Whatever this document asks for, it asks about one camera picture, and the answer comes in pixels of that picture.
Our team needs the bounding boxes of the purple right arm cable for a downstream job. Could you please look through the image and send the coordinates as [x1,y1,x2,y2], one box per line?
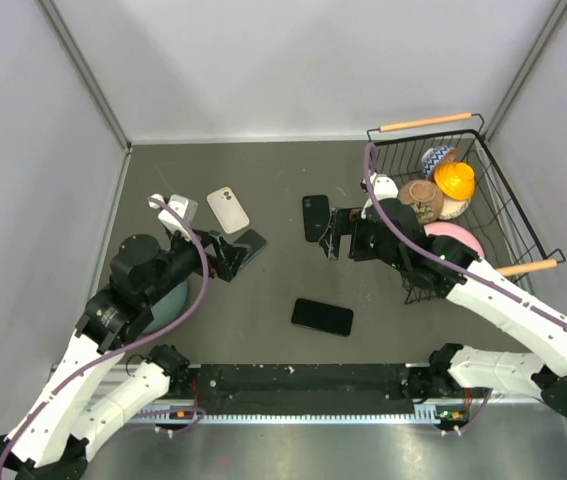
[363,141,567,351]

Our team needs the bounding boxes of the black wire basket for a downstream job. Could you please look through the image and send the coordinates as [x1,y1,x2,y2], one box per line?
[365,112,567,305]

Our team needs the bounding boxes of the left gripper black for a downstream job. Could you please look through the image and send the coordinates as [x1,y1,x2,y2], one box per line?
[145,222,251,305]

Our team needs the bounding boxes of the aluminium frame rail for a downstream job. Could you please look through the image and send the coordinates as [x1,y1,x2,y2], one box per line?
[37,362,567,426]

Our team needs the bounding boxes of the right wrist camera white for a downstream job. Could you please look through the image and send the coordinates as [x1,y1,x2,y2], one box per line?
[370,173,399,201]

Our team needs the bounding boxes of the grey blue bowl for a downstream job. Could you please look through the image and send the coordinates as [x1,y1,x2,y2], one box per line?
[142,281,188,335]

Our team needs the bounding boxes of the pink plate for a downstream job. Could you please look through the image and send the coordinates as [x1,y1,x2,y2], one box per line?
[424,221,485,258]

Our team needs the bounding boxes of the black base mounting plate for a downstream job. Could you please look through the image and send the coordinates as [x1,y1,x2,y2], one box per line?
[132,362,469,416]

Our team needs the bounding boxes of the teal smartphone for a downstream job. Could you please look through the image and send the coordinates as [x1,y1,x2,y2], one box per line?
[234,229,267,268]

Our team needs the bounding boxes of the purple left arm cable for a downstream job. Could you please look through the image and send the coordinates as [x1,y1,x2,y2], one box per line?
[0,195,210,480]

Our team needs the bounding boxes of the black phone case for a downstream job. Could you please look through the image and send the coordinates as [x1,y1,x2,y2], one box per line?
[302,194,331,243]

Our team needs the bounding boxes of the black smartphone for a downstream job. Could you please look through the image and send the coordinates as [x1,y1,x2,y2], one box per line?
[291,298,354,337]

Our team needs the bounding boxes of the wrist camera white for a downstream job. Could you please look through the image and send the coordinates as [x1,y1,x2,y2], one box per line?
[157,194,198,235]
[370,173,399,201]

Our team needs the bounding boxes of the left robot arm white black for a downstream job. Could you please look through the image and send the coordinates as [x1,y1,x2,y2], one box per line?
[0,230,252,479]

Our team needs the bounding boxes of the white ceramic bowl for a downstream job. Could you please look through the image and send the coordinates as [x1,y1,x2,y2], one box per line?
[439,196,471,221]

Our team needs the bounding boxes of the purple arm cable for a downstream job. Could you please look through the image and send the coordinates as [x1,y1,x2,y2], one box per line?
[0,195,210,480]
[363,141,567,351]

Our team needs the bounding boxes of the brown ceramic bowl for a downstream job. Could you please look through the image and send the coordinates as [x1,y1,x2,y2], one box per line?
[397,180,444,224]

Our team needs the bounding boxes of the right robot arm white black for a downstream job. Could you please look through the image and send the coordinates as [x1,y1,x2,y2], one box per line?
[319,199,567,417]

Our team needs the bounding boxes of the blue white patterned bowl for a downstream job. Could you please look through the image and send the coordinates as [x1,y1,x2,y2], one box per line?
[421,145,458,179]

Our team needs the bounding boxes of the beige phone case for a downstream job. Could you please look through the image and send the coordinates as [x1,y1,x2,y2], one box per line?
[206,187,250,234]

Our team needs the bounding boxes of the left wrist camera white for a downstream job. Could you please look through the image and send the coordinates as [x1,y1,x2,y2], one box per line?
[157,194,198,235]

